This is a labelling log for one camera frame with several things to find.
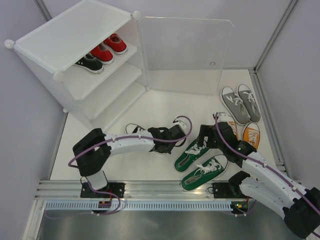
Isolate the left grey sneaker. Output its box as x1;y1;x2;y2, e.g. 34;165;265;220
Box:
220;86;251;126

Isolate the clear acrylic cabinet door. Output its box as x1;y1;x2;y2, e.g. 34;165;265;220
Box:
138;17;234;95

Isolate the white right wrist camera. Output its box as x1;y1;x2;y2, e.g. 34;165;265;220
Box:
213;112;236;125

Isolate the red sneaker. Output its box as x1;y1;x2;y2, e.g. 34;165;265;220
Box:
103;33;128;56
90;42;114;66

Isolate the white plastic shoe cabinet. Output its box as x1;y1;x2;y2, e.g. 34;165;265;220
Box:
4;0;149;129

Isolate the right green sneaker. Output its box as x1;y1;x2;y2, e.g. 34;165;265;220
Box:
181;154;228;192

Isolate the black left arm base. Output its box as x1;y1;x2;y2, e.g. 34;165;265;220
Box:
80;182;125;199

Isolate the white slotted cable duct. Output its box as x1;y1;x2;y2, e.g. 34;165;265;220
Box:
45;200;233;212

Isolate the left green sneaker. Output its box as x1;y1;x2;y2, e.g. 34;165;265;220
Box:
174;139;210;173

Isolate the green sneaker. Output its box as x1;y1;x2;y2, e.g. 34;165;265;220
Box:
181;154;228;192
174;139;210;173

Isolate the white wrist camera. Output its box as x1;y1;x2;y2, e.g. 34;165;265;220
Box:
213;112;236;125
172;117;190;134

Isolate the right orange sneaker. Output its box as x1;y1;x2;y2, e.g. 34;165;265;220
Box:
242;122;261;149

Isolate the aluminium corner frame post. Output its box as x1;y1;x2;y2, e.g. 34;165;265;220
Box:
249;0;300;172

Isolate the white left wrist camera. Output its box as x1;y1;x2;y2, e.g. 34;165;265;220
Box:
172;117;190;134

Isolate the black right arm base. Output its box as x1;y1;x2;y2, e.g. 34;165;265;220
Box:
212;182;247;199

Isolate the grey sneaker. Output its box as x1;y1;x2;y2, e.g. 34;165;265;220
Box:
237;84;261;123
220;86;251;126

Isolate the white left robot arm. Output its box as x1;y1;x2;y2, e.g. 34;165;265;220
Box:
68;124;186;198

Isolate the black sneaker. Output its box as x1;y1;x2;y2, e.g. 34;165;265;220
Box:
124;122;168;155
73;53;104;75

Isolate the aluminium mounting rail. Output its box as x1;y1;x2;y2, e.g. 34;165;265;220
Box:
35;180;247;201

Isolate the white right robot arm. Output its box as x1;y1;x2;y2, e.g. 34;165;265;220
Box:
197;121;320;239

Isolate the left orange sneaker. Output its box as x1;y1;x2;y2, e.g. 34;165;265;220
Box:
227;120;239;139

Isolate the orange sneaker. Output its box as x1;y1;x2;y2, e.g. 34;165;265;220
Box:
242;122;261;149
227;120;239;139

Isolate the right grey sneaker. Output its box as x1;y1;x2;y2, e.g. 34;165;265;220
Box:
237;84;261;123

